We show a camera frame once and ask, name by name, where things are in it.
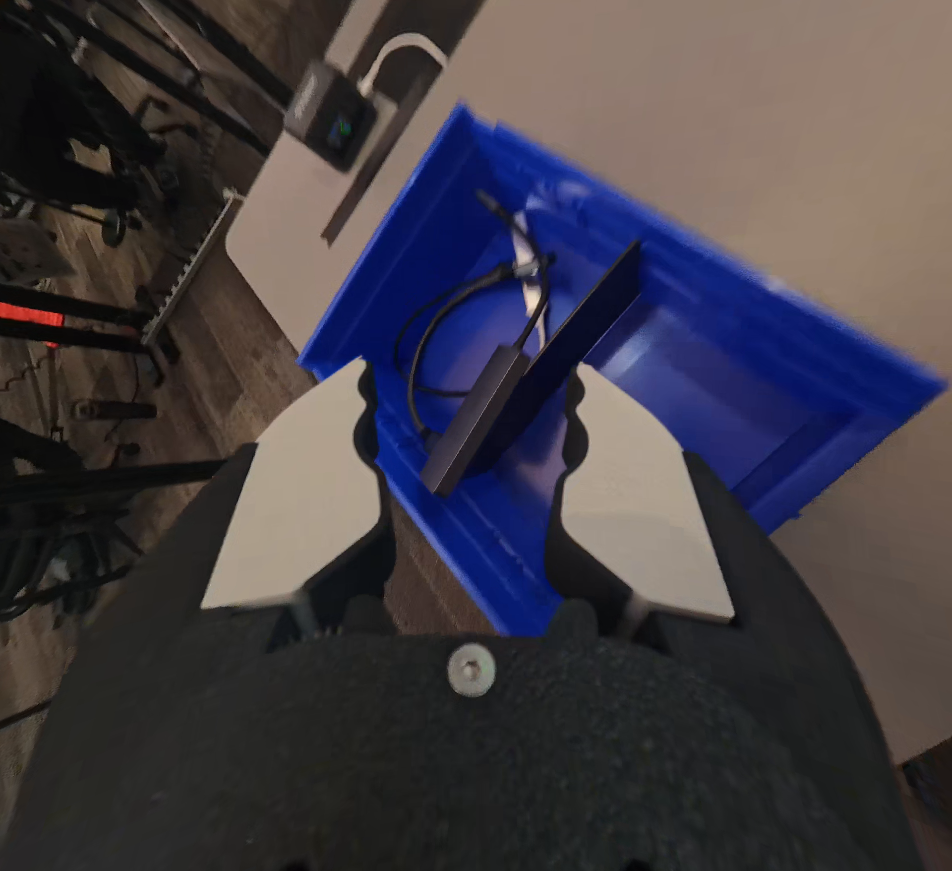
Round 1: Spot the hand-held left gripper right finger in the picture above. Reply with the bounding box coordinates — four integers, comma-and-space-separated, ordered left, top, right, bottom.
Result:
545, 367, 737, 638

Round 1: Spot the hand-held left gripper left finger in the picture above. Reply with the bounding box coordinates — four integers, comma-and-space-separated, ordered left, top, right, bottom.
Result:
199, 358, 399, 635

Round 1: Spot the blue plastic bin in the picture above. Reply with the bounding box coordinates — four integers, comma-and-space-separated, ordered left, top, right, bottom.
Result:
296, 101, 949, 637

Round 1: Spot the dark grey USB hub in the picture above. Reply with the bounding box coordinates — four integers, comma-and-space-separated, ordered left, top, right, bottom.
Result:
393, 253, 559, 498

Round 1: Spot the silver USB hub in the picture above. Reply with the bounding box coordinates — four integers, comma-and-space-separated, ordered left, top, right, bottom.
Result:
509, 210, 551, 347

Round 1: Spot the large round-base stand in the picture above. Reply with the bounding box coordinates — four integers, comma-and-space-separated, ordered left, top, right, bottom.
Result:
0, 458, 232, 511

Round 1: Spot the black bin divider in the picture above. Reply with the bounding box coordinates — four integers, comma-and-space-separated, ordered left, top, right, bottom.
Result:
476, 240, 644, 474

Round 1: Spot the black office chair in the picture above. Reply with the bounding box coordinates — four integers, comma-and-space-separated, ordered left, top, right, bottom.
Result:
0, 15, 183, 250

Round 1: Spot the grey toothed rail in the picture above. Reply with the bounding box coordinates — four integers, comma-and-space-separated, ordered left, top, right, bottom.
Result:
140, 188, 240, 345

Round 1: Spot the small black camera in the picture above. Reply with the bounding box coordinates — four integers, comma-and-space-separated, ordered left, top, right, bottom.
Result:
283, 60, 378, 173

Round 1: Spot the white cable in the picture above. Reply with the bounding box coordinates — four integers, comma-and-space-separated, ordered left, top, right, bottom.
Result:
357, 32, 449, 98

